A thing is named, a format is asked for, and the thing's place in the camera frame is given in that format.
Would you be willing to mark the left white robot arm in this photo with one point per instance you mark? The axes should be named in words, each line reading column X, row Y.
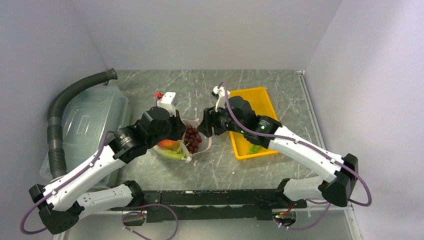
column 64, row 202

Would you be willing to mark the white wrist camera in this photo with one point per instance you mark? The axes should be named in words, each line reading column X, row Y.
column 221, row 94
column 166, row 101

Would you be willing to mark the yellow plastic tray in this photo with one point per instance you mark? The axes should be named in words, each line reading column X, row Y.
column 260, row 102

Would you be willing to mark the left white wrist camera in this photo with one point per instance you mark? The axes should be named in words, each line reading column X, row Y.
column 166, row 101

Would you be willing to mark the red mango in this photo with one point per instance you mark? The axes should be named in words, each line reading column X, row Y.
column 168, row 144

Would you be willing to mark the clear zip top bag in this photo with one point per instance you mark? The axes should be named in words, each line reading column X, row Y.
column 204, row 146

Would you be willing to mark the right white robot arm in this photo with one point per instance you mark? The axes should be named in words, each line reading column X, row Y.
column 337, row 175

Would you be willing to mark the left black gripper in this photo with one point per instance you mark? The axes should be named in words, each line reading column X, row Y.
column 179, row 125

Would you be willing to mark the celery stalk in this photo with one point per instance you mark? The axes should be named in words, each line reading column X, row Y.
column 174, row 155

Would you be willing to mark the green grape bunch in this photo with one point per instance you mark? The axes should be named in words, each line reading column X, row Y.
column 254, row 149

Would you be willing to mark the purple grape bunch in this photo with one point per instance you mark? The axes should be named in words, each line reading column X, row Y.
column 192, row 139

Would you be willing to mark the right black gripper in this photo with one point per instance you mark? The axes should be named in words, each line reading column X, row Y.
column 210, row 119

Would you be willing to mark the clear plastic storage box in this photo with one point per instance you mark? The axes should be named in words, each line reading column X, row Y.
column 87, row 117

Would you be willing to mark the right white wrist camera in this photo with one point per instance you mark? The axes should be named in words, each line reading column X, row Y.
column 221, row 94

